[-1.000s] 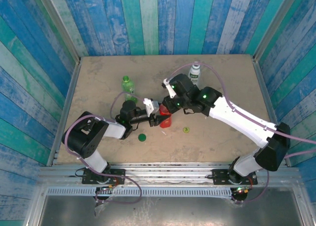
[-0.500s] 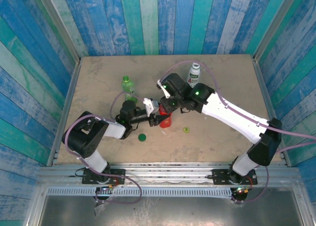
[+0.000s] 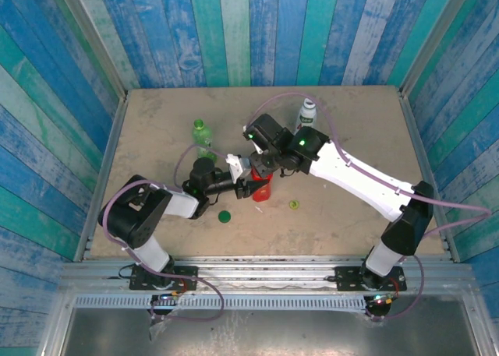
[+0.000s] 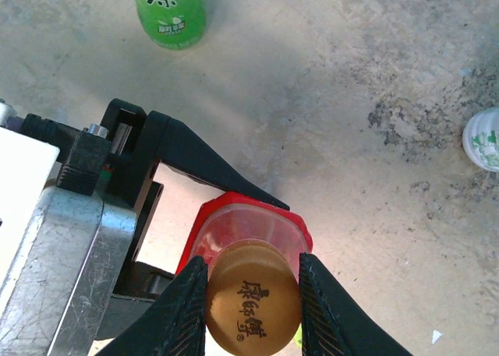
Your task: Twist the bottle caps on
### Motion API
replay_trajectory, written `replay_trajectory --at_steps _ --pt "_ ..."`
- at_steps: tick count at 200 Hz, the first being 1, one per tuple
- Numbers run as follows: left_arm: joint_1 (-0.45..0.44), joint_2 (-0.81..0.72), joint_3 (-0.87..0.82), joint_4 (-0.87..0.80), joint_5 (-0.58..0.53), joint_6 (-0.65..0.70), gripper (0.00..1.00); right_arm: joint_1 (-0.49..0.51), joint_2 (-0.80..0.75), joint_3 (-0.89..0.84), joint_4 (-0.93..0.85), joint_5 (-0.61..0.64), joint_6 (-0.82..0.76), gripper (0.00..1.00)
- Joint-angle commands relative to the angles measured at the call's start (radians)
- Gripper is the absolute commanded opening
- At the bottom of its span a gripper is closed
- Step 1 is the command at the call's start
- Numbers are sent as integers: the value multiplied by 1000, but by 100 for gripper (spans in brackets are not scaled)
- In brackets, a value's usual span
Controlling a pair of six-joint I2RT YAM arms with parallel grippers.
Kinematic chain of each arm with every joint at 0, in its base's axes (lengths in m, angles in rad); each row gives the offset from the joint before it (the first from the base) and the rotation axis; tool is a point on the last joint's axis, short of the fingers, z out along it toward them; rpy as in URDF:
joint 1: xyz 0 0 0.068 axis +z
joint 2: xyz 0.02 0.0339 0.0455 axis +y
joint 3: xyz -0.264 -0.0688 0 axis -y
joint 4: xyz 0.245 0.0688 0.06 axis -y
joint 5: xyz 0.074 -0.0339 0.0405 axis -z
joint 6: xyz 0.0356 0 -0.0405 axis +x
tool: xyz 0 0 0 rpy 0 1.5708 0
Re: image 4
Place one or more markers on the small white bottle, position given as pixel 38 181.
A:
pixel 483 142

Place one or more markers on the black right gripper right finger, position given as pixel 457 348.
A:
pixel 335 325

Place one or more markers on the lime green bottle cap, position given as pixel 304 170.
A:
pixel 298 336

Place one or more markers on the green tea bottle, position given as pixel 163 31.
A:
pixel 171 17

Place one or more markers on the orange bottle cap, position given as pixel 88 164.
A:
pixel 253 305

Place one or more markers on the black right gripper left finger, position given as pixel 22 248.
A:
pixel 171 325

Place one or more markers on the small white paper scrap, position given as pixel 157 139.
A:
pixel 437 336

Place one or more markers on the clear bottle with red label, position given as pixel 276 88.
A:
pixel 253 223

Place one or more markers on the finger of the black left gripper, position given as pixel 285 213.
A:
pixel 144 284
pixel 187 149

